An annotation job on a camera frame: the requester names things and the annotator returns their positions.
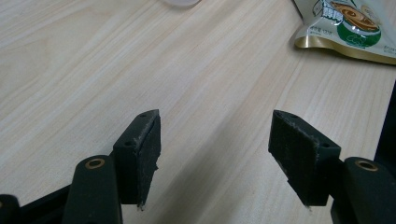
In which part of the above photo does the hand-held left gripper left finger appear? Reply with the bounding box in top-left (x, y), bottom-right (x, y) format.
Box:
top-left (112, 108), bottom-right (162, 209)

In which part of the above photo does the green and white snack packet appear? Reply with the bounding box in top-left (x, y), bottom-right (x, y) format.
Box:
top-left (293, 0), bottom-right (396, 65)

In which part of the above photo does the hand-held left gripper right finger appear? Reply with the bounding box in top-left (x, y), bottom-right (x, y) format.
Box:
top-left (268, 109), bottom-right (342, 208)

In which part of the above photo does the clear plastic container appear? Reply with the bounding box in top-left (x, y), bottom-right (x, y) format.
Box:
top-left (162, 0), bottom-right (202, 7)

